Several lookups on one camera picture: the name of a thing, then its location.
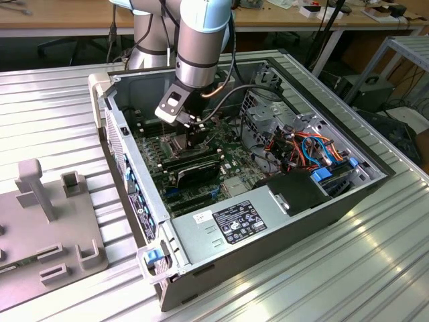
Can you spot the small blue carrier tab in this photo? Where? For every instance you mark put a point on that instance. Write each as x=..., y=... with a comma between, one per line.
x=352, y=162

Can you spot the brown cardboard box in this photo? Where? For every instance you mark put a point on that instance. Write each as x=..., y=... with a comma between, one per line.
x=378, y=15

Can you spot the metal drive cage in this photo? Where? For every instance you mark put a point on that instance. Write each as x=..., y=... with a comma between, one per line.
x=264, y=112

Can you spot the white box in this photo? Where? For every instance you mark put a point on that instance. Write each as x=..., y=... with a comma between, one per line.
x=313, y=15

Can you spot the blue case latch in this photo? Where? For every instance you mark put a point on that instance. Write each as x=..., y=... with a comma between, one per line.
x=152, y=256

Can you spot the thin metal locking lever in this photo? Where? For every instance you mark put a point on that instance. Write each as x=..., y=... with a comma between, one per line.
x=163, y=131

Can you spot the metal slat shelf frame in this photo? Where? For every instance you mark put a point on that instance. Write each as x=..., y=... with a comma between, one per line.
x=412, y=47

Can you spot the metal disk bay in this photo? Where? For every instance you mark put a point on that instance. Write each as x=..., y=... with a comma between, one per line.
x=365, y=174

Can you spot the black power adapter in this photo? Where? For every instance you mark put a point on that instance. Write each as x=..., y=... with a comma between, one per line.
x=399, y=10

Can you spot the green motherboard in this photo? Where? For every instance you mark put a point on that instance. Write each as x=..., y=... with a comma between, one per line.
x=234, y=157

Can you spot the green RAM stick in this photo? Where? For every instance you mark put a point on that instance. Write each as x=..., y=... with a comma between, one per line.
x=7, y=269

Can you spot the grey parts rack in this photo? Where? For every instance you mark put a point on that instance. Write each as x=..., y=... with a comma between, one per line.
x=50, y=231

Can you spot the silver chipset heatsink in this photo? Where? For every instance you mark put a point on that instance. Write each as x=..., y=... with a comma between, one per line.
x=234, y=186

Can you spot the CPU socket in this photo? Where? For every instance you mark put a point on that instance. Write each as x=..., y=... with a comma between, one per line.
x=174, y=144

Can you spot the black expansion slot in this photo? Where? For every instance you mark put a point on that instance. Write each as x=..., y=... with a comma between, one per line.
x=192, y=207
x=191, y=200

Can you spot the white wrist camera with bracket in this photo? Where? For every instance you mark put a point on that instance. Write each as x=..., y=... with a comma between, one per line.
x=166, y=115

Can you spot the blue disk carrier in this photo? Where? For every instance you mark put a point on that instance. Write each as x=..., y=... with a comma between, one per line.
x=321, y=175

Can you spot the black expansion card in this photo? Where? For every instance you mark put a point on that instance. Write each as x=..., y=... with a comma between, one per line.
x=197, y=172

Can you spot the black RAM slot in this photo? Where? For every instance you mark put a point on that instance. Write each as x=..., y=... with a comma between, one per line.
x=151, y=122
x=152, y=127

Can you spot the black plastic air shroud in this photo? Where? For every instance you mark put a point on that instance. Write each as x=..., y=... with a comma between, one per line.
x=295, y=194

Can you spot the wooden desk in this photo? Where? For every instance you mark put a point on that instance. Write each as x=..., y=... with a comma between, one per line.
x=352, y=23

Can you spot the silver power supply unit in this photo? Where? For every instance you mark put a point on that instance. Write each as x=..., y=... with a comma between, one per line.
x=201, y=241

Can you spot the black RAM stick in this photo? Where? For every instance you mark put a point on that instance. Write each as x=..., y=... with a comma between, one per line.
x=191, y=162

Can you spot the open grey PC case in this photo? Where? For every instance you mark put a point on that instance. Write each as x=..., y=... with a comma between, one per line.
x=268, y=265

